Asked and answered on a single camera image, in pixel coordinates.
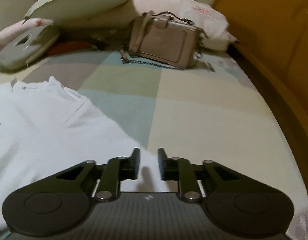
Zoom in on pink floral quilt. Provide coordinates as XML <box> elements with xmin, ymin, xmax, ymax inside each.
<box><xmin>0</xmin><ymin>0</ymin><xmax>236</xmax><ymax>51</ymax></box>

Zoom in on beige leather handbag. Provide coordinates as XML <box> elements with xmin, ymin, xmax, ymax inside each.
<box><xmin>120</xmin><ymin>11</ymin><xmax>208</xmax><ymax>70</ymax></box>

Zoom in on red flat item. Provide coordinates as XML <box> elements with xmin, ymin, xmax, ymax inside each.
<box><xmin>46</xmin><ymin>41</ymin><xmax>93</xmax><ymax>56</ymax></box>

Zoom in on green cream pillow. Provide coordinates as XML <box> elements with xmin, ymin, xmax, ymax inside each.
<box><xmin>24</xmin><ymin>0</ymin><xmax>135</xmax><ymax>29</ymax></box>

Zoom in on white printed sweatshirt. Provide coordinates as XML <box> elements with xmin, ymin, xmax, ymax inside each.
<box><xmin>0</xmin><ymin>76</ymin><xmax>170</xmax><ymax>233</ymax></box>

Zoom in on wooden headboard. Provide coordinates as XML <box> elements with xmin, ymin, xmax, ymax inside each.
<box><xmin>210</xmin><ymin>0</ymin><xmax>308</xmax><ymax>156</ymax></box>

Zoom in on grey donut cushion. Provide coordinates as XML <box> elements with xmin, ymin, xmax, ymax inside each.
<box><xmin>0</xmin><ymin>25</ymin><xmax>60</xmax><ymax>72</ymax></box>

